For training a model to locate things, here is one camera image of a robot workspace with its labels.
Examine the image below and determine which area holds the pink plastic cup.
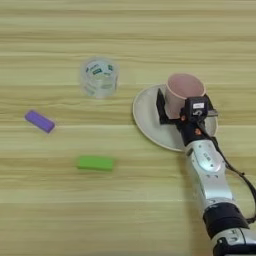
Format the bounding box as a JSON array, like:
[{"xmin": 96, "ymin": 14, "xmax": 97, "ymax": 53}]
[{"xmin": 164, "ymin": 73, "xmax": 207, "ymax": 121}]

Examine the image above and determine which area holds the small black box white label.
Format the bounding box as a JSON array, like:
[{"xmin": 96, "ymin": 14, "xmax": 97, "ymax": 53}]
[{"xmin": 183, "ymin": 96, "xmax": 210, "ymax": 122}]

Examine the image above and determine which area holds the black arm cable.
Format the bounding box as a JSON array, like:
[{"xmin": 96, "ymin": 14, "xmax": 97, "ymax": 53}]
[{"xmin": 196, "ymin": 120, "xmax": 256, "ymax": 225}]

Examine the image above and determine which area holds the round beige plate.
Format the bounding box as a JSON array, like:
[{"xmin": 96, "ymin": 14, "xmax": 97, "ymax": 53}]
[{"xmin": 132, "ymin": 83, "xmax": 220, "ymax": 153}]

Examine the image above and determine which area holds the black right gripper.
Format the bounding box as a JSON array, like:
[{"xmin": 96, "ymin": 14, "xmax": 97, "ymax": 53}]
[{"xmin": 155, "ymin": 87, "xmax": 220, "ymax": 147}]

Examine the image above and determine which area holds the clear tape roll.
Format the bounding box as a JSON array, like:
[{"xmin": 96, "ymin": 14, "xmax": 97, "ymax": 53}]
[{"xmin": 79, "ymin": 56, "xmax": 120, "ymax": 100}]

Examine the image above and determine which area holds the green rectangular block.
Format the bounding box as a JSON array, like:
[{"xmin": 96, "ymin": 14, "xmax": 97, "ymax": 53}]
[{"xmin": 76, "ymin": 155, "xmax": 116, "ymax": 173}]

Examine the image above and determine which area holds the purple rectangular block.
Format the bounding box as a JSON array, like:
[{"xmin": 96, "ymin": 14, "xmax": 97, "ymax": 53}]
[{"xmin": 24, "ymin": 109, "xmax": 57, "ymax": 135}]

